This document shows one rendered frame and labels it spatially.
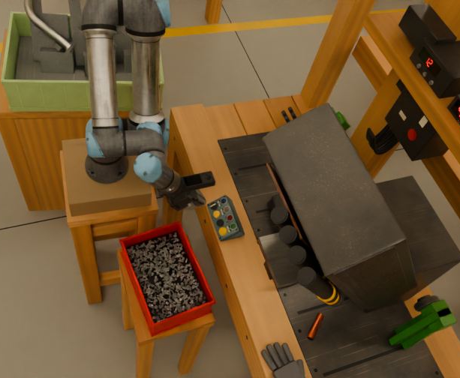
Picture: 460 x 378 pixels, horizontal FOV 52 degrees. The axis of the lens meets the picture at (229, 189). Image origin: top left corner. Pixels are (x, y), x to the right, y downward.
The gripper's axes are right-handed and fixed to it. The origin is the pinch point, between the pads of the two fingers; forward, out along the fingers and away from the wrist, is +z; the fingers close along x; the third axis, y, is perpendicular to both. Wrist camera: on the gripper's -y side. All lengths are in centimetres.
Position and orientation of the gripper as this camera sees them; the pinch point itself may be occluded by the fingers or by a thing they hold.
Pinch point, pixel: (205, 200)
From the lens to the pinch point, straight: 161.1
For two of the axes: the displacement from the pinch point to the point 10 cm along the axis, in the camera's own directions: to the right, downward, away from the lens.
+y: -8.6, 4.6, 2.1
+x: 3.2, 8.2, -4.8
